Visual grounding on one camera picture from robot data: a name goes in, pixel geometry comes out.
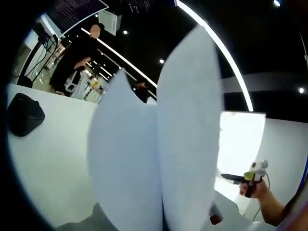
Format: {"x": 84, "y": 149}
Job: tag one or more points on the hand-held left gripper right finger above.
{"x": 228, "y": 216}

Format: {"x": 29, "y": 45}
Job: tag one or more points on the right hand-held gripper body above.
{"x": 260, "y": 168}

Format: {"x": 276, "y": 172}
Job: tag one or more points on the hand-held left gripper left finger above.
{"x": 86, "y": 223}

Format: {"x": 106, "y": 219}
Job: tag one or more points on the person's right hand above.
{"x": 243, "y": 189}

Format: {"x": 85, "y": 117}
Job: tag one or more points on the operator in black shirt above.
{"x": 296, "y": 211}

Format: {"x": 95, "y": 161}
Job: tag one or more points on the white table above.
{"x": 53, "y": 144}

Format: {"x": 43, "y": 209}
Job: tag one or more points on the black computer mouse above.
{"x": 26, "y": 115}

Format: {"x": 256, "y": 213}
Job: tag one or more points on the long ceiling light strip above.
{"x": 179, "y": 3}
{"x": 149, "y": 81}

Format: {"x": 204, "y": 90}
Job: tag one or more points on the white ceiling air conditioner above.
{"x": 108, "y": 22}

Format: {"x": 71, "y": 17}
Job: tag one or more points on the hanging dark display screen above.
{"x": 77, "y": 12}

